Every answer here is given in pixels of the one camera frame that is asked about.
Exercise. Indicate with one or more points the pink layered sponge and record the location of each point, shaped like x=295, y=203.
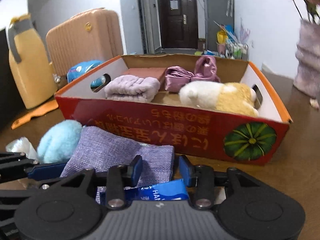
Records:
x=158, y=73

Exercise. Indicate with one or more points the pink ribbed suitcase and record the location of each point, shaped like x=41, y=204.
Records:
x=89, y=35

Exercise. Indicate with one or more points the black paper shopping bag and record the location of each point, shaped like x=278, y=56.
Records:
x=10, y=100

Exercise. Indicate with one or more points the yellow bucket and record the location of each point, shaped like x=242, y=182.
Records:
x=222, y=36

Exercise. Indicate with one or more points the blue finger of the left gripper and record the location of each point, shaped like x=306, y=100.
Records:
x=45, y=171

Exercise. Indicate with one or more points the white yellow plush toy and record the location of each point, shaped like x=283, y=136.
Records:
x=237, y=98

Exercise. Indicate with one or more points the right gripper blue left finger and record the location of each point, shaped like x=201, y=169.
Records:
x=134, y=171

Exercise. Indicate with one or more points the orange plastic shoehorn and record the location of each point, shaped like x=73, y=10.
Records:
x=39, y=111

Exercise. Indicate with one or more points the pink satin bow scrunchie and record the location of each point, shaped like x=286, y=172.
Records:
x=205, y=70

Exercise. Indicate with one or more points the yellow thermos jug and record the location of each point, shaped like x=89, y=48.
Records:
x=29, y=62

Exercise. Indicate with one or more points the blue wet wipes pack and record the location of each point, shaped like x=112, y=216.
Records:
x=82, y=68

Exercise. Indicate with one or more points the light blue plush puff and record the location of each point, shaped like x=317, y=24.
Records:
x=59, y=142

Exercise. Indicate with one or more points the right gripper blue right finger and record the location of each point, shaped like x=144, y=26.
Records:
x=187, y=171

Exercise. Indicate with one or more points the wire storage rack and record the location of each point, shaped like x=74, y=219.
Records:
x=236, y=51

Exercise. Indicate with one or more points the grey refrigerator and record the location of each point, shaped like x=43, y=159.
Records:
x=215, y=12

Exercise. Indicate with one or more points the dark brown entrance door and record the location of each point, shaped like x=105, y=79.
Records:
x=178, y=23

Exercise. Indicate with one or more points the pink textured vase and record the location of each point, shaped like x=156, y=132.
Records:
x=307, y=54

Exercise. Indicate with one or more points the fallen rose petal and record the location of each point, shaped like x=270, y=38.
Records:
x=314, y=104

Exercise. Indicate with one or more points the lavender fluffy headband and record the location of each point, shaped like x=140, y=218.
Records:
x=132, y=88

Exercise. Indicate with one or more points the purple woven cloth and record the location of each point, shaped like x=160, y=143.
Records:
x=100, y=150

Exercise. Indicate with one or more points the blue tissue packet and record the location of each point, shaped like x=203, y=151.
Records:
x=172, y=190

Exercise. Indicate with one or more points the red cardboard box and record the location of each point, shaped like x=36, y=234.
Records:
x=190, y=130

